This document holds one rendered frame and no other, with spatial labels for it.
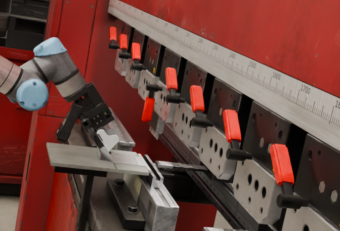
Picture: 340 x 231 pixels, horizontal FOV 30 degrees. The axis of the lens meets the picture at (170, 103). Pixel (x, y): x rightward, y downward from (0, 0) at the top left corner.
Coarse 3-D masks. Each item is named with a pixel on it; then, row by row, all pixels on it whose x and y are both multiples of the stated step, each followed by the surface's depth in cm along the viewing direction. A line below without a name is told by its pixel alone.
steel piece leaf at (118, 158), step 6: (102, 156) 176; (114, 156) 178; (120, 156) 179; (126, 156) 180; (132, 156) 182; (108, 162) 172; (114, 162) 173; (120, 162) 174; (126, 162) 175; (132, 162) 176
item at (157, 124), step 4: (152, 116) 178; (156, 116) 174; (152, 120) 177; (156, 120) 173; (160, 120) 172; (152, 124) 176; (156, 124) 172; (160, 124) 172; (152, 128) 177; (156, 128) 172; (160, 128) 172; (152, 132) 179; (156, 132) 172; (160, 132) 173; (156, 136) 174
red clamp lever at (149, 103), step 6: (150, 84) 158; (150, 90) 158; (156, 90) 158; (150, 96) 158; (150, 102) 158; (144, 108) 159; (150, 108) 158; (144, 114) 159; (150, 114) 159; (144, 120) 159; (150, 120) 160
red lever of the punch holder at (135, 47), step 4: (132, 44) 182; (136, 44) 182; (132, 48) 181; (136, 48) 181; (132, 52) 180; (136, 52) 180; (140, 52) 180; (132, 56) 180; (136, 56) 179; (140, 56) 179; (136, 60) 178; (132, 64) 177; (136, 64) 177; (140, 64) 178; (132, 68) 177; (136, 68) 177; (140, 68) 177; (144, 68) 178
